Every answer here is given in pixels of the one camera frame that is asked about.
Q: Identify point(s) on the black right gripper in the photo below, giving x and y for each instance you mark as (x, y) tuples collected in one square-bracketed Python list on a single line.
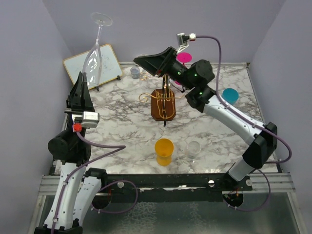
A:
[(157, 64)]

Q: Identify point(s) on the gold and black glass rack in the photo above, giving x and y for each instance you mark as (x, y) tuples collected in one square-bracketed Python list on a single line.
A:
[(163, 101)]

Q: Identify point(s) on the short clear glass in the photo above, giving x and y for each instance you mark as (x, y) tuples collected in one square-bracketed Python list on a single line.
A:
[(193, 149)]

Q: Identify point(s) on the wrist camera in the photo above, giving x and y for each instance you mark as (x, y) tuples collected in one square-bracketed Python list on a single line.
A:
[(85, 119), (183, 40)]

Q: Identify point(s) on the pink plastic wine glass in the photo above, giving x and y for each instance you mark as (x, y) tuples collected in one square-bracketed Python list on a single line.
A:
[(184, 57)]

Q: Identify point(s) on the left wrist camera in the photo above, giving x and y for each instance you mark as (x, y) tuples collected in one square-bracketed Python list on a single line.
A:
[(85, 119)]

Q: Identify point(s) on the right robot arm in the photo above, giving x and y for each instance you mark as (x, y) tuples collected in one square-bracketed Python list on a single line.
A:
[(260, 137)]

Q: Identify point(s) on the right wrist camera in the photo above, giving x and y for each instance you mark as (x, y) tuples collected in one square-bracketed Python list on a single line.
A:
[(183, 40)]

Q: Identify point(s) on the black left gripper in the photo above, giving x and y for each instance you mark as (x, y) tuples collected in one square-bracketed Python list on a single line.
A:
[(76, 102)]

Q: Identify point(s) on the orange plastic wine glass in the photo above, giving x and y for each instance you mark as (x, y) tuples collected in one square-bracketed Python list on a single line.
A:
[(164, 149)]

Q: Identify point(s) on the small framed whiteboard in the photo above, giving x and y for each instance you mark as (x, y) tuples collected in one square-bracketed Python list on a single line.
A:
[(111, 68)]

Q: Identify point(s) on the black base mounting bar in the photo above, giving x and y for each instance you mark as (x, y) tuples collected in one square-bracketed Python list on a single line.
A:
[(127, 188)]

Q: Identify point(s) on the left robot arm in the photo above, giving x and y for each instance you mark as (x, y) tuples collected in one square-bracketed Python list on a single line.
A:
[(73, 196)]

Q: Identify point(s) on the blue plastic wine glass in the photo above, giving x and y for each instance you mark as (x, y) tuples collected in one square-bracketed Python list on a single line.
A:
[(230, 95)]

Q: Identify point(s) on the small jar of paper clips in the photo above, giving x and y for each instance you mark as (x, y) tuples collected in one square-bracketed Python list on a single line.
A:
[(135, 72)]

